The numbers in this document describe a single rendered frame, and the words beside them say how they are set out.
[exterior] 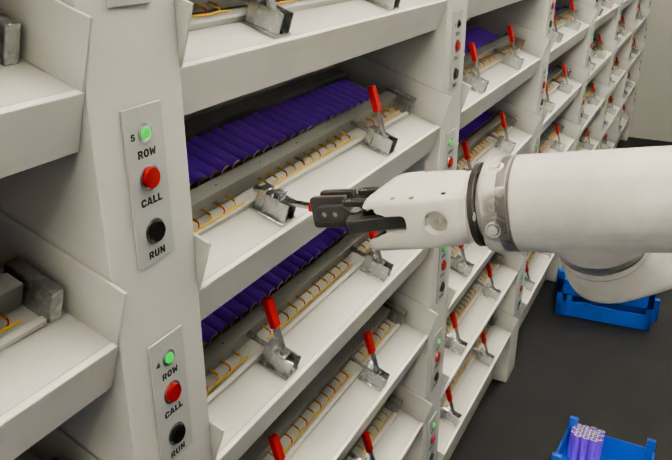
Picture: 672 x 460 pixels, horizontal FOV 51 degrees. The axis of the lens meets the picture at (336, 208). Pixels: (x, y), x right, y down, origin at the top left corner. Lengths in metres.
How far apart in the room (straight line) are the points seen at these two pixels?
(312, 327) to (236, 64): 0.40
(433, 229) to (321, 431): 0.49
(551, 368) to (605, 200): 1.69
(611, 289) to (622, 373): 1.64
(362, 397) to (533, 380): 1.12
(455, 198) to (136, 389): 0.30
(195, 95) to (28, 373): 0.24
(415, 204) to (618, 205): 0.16
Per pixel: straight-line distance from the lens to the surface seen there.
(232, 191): 0.74
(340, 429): 1.04
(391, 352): 1.20
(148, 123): 0.53
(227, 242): 0.68
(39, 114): 0.47
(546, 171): 0.59
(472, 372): 1.84
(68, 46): 0.48
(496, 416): 2.01
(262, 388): 0.80
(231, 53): 0.61
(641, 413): 2.14
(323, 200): 0.69
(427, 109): 1.11
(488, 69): 1.52
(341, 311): 0.94
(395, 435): 1.33
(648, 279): 0.66
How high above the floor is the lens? 1.22
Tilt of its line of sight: 22 degrees down
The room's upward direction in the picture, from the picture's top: straight up
